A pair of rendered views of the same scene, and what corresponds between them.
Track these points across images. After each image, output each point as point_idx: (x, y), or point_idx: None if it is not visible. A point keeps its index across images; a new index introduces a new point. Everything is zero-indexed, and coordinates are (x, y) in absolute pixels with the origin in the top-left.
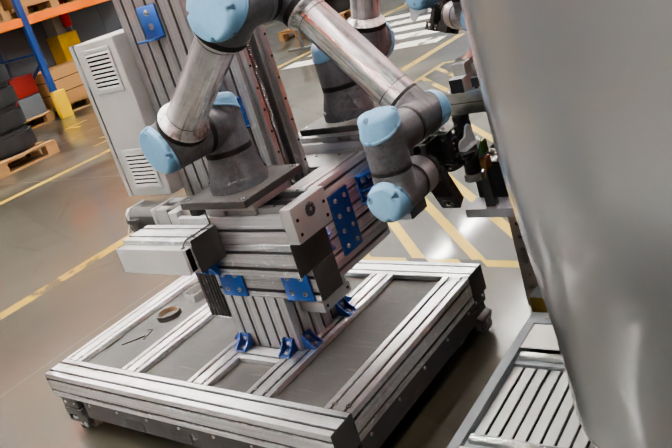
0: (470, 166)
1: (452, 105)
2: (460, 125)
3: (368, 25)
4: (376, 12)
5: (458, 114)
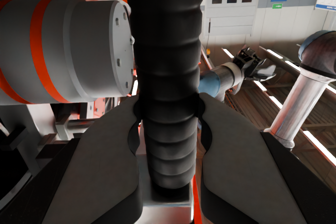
0: (154, 24)
1: (170, 223)
2: (164, 171)
3: (316, 76)
4: (302, 79)
5: (158, 206)
